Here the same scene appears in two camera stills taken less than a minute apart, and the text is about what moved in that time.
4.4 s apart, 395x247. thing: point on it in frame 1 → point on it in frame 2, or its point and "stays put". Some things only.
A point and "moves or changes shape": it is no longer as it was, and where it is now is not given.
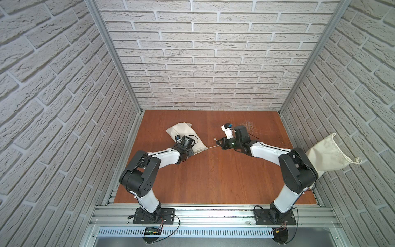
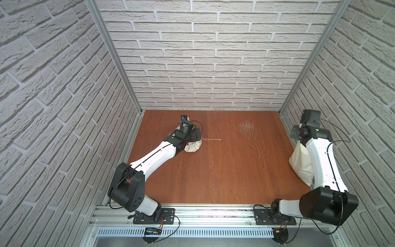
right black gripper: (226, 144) → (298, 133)
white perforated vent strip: (187, 232) stays put
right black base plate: (273, 216) stays put
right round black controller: (281, 235) stays put
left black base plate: (166, 216) stays put
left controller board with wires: (151, 234) stays put
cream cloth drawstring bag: (185, 129) moves or changes shape
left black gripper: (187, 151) → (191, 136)
